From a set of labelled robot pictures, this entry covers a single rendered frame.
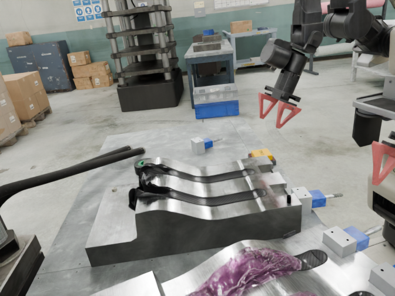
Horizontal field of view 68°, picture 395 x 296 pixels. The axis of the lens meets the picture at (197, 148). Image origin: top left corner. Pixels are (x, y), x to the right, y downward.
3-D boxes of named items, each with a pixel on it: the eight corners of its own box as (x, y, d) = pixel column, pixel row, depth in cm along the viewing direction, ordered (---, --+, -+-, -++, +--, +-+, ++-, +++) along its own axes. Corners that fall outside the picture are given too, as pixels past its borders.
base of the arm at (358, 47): (405, 27, 81) (370, 27, 91) (388, 10, 77) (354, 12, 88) (385, 56, 82) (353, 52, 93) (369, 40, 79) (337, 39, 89)
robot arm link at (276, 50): (325, 33, 76) (305, 33, 83) (291, 16, 71) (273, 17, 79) (305, 78, 79) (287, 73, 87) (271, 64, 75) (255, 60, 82)
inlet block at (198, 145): (219, 142, 125) (218, 130, 122) (225, 145, 120) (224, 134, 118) (191, 151, 120) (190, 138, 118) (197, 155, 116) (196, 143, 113)
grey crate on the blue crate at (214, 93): (236, 93, 423) (236, 83, 417) (238, 100, 386) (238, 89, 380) (194, 97, 428) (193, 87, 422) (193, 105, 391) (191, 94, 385)
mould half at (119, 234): (267, 180, 93) (266, 141, 88) (300, 235, 70) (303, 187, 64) (111, 202, 91) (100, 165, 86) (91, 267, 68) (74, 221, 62)
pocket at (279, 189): (286, 194, 76) (286, 182, 75) (294, 206, 71) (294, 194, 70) (269, 197, 76) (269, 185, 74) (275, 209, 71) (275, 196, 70)
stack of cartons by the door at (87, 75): (114, 83, 714) (106, 48, 679) (110, 86, 684) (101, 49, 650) (81, 87, 721) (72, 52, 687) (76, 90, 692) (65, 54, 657)
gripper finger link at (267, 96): (260, 120, 85) (273, 89, 83) (248, 113, 92) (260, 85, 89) (278, 125, 88) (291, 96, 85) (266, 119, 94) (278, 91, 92)
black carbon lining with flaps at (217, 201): (253, 173, 85) (251, 143, 81) (270, 205, 70) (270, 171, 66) (133, 190, 83) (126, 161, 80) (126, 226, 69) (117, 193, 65)
